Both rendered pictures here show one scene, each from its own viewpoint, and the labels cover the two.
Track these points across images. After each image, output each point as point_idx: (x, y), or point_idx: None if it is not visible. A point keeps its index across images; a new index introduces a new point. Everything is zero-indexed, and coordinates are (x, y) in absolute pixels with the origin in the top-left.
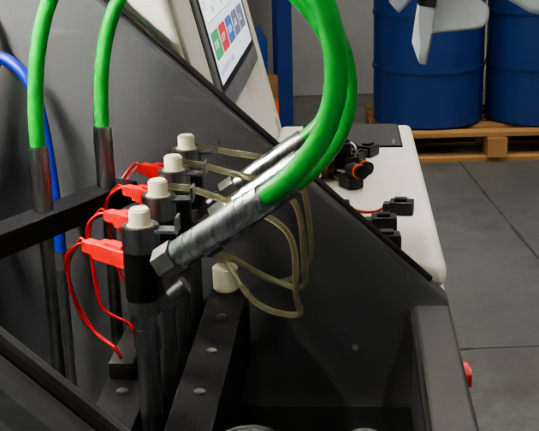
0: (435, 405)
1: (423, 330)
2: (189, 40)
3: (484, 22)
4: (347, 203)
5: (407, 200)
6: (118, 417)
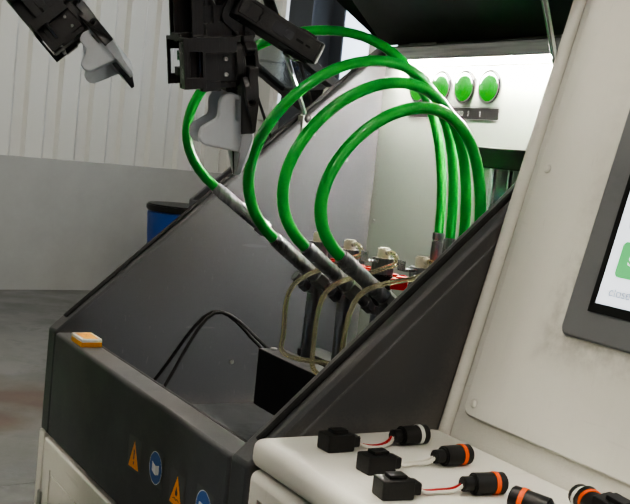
0: (174, 396)
1: (230, 433)
2: (544, 217)
3: (191, 135)
4: (341, 354)
5: (386, 477)
6: (322, 354)
